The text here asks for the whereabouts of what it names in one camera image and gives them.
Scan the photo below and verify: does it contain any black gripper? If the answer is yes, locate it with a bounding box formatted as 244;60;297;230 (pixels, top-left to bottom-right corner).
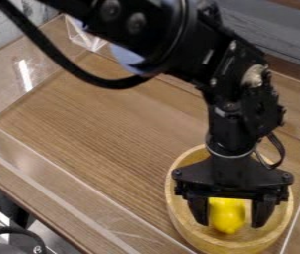
171;133;295;228

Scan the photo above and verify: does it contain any yellow lemon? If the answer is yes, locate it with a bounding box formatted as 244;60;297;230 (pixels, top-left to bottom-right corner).
209;197;245;234

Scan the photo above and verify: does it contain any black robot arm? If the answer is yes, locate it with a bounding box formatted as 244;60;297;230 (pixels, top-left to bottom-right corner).
43;0;293;228

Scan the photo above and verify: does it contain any brown wooden bowl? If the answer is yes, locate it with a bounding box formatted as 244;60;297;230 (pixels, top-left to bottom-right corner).
165;145;295;254

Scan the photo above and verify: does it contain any clear acrylic tray wall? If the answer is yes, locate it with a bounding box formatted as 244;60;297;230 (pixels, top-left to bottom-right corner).
0;39;300;254

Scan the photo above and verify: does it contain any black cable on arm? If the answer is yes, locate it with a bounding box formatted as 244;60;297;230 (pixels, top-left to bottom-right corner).
0;0;190;91

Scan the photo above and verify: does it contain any black metal bracket with screw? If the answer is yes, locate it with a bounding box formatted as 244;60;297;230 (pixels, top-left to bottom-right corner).
23;232;58;254

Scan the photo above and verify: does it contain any black cable lower left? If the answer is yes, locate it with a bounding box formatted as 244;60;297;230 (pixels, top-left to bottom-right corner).
0;227;48;254

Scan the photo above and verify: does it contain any clear acrylic corner bracket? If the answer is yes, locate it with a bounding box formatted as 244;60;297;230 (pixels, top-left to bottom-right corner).
66;15;107;52

